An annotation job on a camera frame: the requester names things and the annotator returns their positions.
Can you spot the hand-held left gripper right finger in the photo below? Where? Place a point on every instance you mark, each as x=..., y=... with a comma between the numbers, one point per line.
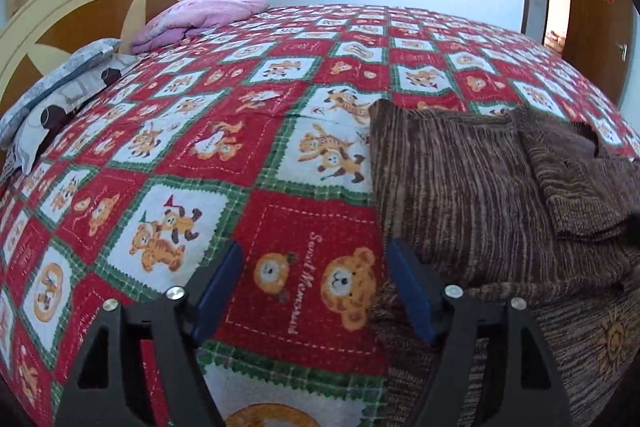
x=410, y=287

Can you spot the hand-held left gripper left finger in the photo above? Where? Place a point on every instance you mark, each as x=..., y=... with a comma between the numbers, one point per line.
x=220, y=292

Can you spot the brown striped knitted sweater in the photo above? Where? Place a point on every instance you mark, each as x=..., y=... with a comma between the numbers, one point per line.
x=450, y=182

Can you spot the red teddy bear printed blanket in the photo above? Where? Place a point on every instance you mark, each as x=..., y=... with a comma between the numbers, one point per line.
x=300, y=72

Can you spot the white pillow with brown dots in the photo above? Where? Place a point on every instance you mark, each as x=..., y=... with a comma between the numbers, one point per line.
x=65, y=112

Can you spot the grey floral pillow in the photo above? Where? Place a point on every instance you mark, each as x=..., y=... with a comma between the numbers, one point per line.
x=55, y=79

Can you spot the pink pillow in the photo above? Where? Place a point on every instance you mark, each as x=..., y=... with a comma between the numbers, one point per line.
x=200, y=14

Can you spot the cream and wood headboard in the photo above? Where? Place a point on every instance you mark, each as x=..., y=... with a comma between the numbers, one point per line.
x=75, y=17

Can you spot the brown wooden door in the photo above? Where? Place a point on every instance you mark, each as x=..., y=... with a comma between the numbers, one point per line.
x=595, y=32

